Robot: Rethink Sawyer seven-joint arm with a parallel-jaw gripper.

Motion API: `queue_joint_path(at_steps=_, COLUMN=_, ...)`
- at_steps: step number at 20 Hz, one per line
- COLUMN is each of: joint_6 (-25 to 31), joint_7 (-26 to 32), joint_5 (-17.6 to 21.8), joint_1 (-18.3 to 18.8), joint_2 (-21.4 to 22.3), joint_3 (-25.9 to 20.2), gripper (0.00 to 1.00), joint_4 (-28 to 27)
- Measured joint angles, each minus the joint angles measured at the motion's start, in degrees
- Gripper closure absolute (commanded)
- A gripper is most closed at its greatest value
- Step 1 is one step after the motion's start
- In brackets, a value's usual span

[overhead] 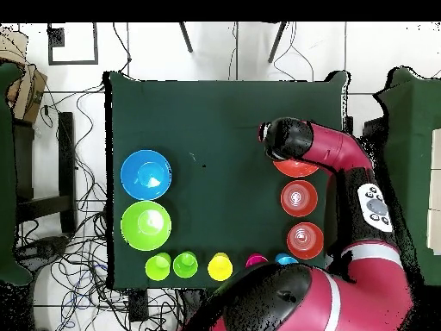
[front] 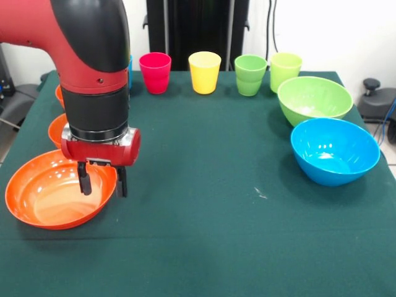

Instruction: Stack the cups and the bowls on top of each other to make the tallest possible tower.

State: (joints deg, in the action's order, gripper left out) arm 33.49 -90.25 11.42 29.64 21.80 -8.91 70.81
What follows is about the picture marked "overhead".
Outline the blue cup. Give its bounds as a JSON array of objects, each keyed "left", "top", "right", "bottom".
[{"left": 274, "top": 253, "right": 300, "bottom": 265}]

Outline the small orange bowl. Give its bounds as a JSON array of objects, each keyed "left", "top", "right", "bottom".
[
  {"left": 280, "top": 179, "right": 319, "bottom": 218},
  {"left": 286, "top": 222, "right": 325, "bottom": 260}
]

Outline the black tripod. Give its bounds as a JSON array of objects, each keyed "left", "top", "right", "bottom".
[{"left": 177, "top": 22, "right": 289, "bottom": 64}]

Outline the large orange bowl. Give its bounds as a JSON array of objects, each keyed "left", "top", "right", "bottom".
[{"left": 272, "top": 158, "right": 320, "bottom": 178}]

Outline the yellow cup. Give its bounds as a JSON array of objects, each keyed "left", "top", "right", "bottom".
[{"left": 207, "top": 252, "right": 234, "bottom": 282}]

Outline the black square floor frame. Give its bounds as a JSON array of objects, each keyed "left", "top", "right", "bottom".
[{"left": 47, "top": 22, "right": 99, "bottom": 66}]

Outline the black cable tangle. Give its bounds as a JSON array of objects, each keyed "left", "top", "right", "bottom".
[{"left": 34, "top": 82, "right": 183, "bottom": 331}]

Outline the pink cup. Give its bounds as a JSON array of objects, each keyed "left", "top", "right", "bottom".
[{"left": 245, "top": 253, "right": 269, "bottom": 269}]

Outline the blue bowl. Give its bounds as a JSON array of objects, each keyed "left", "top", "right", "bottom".
[{"left": 120, "top": 148, "right": 172, "bottom": 202}]

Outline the cardboard box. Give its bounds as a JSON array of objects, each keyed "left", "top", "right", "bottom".
[{"left": 0, "top": 28, "right": 48, "bottom": 123}]

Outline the black bench frame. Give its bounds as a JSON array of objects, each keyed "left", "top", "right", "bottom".
[{"left": 13, "top": 111, "right": 78, "bottom": 235}]

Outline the lime green cup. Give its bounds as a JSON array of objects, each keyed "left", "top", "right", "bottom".
[{"left": 145, "top": 252, "right": 172, "bottom": 282}]

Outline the dark green side tablecloth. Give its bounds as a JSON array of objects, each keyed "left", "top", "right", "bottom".
[
  {"left": 373, "top": 66, "right": 441, "bottom": 287},
  {"left": 0, "top": 61, "right": 34, "bottom": 287}
]

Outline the grey stand base with knob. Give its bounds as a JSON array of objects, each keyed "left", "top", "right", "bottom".
[{"left": 15, "top": 236, "right": 71, "bottom": 273}]

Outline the lime green bowl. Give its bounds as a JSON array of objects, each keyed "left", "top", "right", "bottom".
[{"left": 120, "top": 200, "right": 172, "bottom": 252}]

